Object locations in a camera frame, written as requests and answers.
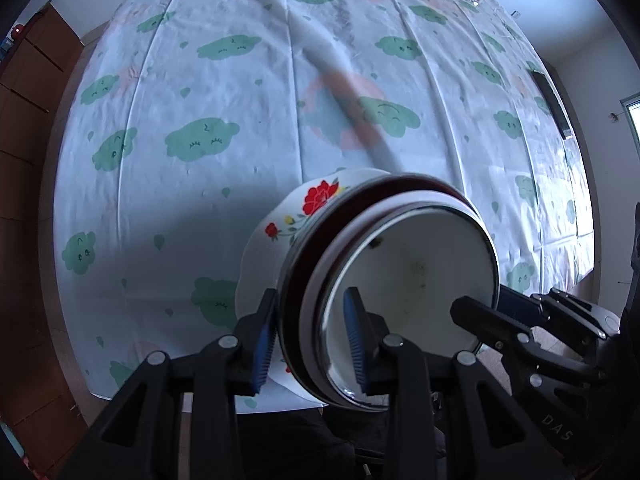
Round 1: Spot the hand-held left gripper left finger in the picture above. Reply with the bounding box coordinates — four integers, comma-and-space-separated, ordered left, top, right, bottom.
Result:
60, 288, 280, 480

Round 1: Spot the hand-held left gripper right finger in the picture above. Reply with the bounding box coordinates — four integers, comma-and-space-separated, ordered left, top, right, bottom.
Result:
342, 287, 566, 480

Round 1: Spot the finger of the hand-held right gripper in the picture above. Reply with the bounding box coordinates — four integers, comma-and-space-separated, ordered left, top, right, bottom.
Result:
450, 296, 536, 356
497, 285, 551, 328

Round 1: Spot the white enamel bowl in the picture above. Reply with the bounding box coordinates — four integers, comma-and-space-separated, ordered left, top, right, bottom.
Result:
300, 191, 501, 412

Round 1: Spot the red floral white plate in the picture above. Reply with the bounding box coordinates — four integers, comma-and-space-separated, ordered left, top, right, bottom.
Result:
235, 167, 396, 403

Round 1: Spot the black smartphone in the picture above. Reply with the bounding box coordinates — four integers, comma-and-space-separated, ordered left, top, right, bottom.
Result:
531, 71, 573, 140

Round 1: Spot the window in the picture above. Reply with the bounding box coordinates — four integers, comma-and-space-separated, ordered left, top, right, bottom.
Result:
620, 92, 640, 151

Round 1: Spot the cloud print tablecloth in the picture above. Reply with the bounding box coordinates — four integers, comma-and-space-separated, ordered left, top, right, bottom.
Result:
52, 0, 596, 413

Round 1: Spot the brown wooden cabinet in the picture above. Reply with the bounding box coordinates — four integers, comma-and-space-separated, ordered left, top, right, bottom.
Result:
0, 1, 96, 461

